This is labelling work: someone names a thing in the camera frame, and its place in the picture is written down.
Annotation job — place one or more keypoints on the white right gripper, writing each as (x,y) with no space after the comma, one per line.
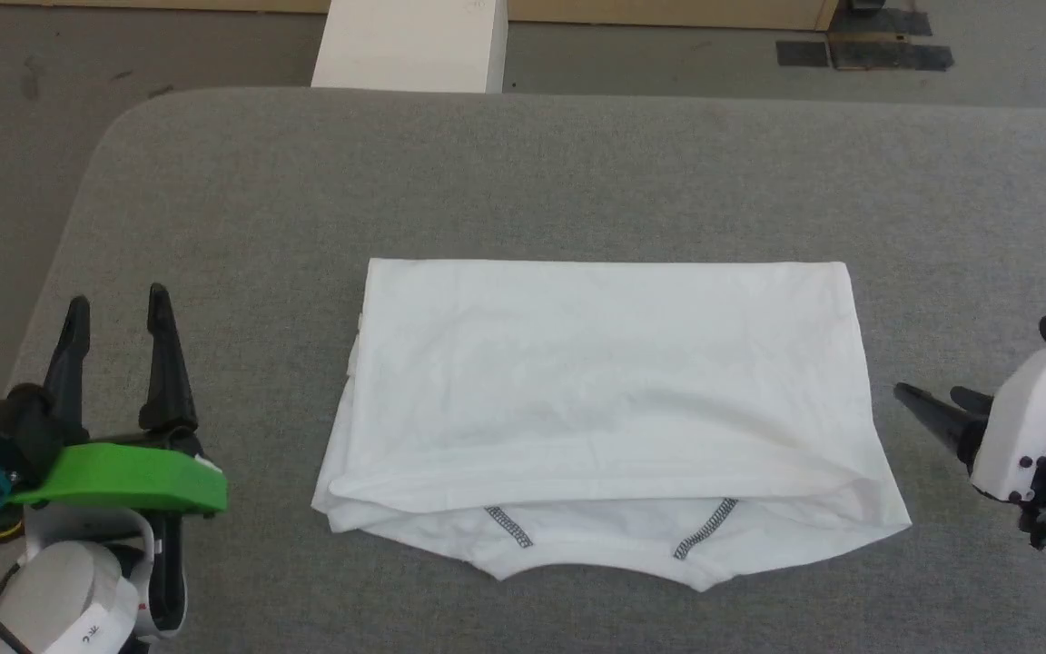
(1031,409)

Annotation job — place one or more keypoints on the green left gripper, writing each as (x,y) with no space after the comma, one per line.
(133,481)

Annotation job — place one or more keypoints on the white garment with grey stitching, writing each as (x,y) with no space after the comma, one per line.
(605,391)

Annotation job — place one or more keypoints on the black floor mat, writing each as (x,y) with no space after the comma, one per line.
(891,54)
(882,23)

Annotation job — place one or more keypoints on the white rectangular box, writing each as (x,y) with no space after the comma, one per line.
(409,45)

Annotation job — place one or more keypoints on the grey fabric sofa surface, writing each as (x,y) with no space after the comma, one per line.
(577,173)

